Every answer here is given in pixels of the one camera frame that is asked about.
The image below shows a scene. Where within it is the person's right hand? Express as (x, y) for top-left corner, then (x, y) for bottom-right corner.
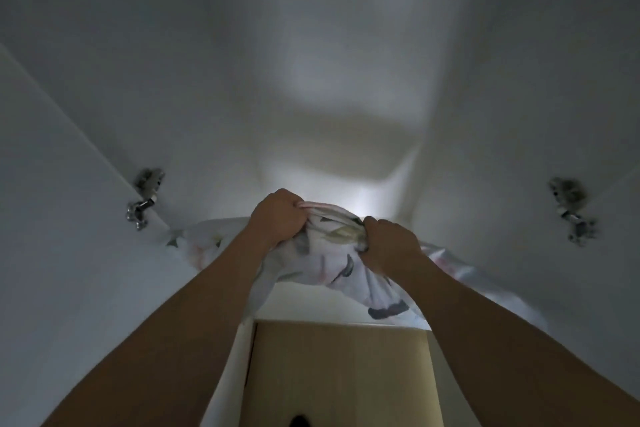
(358, 216), (424, 276)

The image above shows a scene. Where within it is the person's left hand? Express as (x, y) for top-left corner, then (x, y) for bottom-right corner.
(247, 188), (308, 248)

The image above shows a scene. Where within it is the white floral printed cloth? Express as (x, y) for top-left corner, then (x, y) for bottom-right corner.
(166, 201), (531, 331)

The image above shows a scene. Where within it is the person's left forearm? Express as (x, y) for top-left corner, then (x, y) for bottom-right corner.
(42, 229), (281, 427)

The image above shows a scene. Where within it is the person's right forearm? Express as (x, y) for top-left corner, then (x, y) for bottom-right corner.
(385, 254), (640, 427)

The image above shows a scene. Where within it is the white cabinet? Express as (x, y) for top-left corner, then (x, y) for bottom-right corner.
(0, 0), (640, 337)

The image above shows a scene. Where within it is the beige wooden panel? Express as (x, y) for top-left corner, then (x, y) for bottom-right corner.
(240, 320), (446, 427)

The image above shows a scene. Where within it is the metal cabinet hinge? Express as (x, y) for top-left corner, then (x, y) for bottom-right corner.
(548, 176), (599, 247)
(125, 168), (166, 232)

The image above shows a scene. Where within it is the white cabinet door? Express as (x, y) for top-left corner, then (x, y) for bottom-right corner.
(510, 176), (640, 402)
(0, 44), (253, 427)

